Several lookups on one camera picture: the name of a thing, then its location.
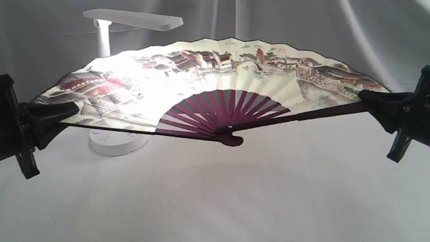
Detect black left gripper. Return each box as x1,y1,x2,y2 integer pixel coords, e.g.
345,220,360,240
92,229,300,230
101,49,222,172
0,75,80,179

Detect painted paper folding fan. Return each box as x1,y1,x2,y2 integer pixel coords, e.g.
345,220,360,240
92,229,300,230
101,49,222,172
32,38,389,147

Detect white desk lamp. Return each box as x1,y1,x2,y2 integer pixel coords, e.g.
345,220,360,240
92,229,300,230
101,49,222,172
83,9,184,157

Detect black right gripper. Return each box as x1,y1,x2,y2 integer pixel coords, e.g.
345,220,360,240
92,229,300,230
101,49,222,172
358,65,430,163

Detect grey backdrop curtain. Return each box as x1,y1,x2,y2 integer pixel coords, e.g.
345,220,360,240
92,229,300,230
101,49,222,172
0,0,430,102

